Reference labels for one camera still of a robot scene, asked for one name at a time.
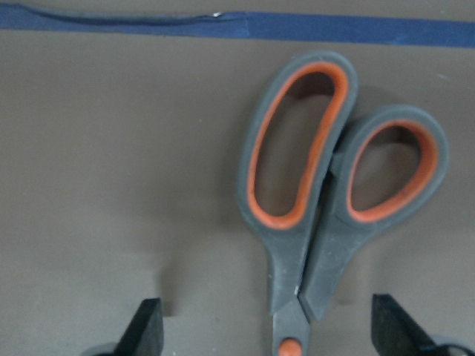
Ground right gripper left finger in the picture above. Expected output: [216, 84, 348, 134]
[113, 298, 163, 356]

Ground grey orange scissors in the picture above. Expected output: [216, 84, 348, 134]
[237, 50, 449, 355]

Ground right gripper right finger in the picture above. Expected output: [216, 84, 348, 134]
[371, 294, 450, 356]

